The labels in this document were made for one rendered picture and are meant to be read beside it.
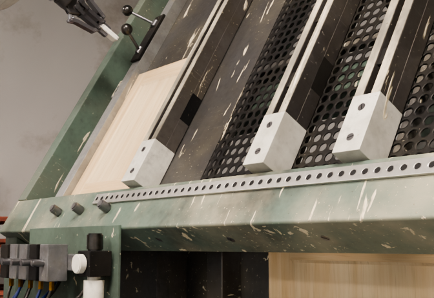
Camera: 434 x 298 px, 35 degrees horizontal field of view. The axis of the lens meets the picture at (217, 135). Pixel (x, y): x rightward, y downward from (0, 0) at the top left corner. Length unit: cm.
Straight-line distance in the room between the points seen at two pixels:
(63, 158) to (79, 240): 60
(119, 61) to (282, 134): 126
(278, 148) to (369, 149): 24
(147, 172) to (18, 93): 398
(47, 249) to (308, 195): 77
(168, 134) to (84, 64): 412
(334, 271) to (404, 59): 46
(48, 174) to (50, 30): 358
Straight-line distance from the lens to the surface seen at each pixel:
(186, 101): 184
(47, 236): 201
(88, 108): 246
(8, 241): 233
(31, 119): 565
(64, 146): 239
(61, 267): 178
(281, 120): 139
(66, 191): 212
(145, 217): 161
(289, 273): 157
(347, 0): 162
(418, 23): 138
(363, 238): 118
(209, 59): 191
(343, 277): 147
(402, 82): 131
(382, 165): 115
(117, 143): 208
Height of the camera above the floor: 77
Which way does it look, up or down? 9 degrees up
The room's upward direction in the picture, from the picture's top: straight up
